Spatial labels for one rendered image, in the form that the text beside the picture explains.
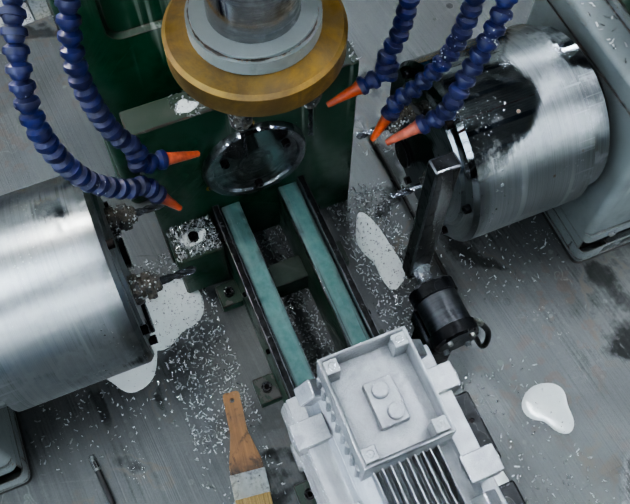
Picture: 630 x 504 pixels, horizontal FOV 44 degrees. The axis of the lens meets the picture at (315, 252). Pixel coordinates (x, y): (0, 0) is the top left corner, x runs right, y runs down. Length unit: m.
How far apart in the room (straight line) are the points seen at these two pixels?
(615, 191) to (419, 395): 0.45
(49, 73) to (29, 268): 0.68
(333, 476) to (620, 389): 0.53
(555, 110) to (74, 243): 0.58
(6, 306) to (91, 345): 0.10
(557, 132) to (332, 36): 0.34
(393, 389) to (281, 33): 0.37
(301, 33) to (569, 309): 0.69
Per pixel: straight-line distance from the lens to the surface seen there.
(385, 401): 0.82
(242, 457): 1.13
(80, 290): 0.88
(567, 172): 1.03
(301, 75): 0.75
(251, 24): 0.72
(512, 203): 1.00
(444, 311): 0.96
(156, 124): 0.96
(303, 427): 0.86
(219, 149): 1.02
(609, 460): 1.21
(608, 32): 1.08
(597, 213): 1.19
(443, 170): 0.80
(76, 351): 0.91
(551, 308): 1.26
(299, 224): 1.13
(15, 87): 0.72
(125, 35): 1.02
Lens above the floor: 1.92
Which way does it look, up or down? 64 degrees down
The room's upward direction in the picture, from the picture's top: 1 degrees clockwise
